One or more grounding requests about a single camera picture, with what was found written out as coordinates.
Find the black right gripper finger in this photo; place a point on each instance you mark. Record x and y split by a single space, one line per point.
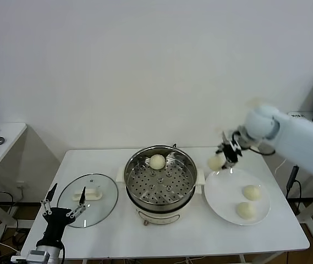
224 140
227 165

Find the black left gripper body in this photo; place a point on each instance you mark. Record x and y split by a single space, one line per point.
55 220

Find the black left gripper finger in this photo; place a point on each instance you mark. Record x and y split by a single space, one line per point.
83 196
53 191

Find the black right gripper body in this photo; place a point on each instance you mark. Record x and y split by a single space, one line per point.
231 152

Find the white steamed baozi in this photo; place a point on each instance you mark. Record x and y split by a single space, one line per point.
245 211
214 163
252 192
156 162

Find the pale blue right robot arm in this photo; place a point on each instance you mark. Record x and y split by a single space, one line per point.
296 137

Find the steel perforated steamer basket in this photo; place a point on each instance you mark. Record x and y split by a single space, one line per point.
161 204

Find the white round plate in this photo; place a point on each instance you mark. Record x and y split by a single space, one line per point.
227 198

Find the white side table with mouse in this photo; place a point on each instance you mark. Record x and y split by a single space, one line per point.
10 137

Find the small printed label sticker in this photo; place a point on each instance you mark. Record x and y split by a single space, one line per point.
297 116

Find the white electric cooker base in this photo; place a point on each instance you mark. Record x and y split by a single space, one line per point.
159 217

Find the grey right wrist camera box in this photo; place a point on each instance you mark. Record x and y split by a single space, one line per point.
238 140

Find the white wall outlet with plug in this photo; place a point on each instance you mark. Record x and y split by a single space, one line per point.
21 186

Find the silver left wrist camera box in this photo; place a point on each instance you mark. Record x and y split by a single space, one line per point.
39 254

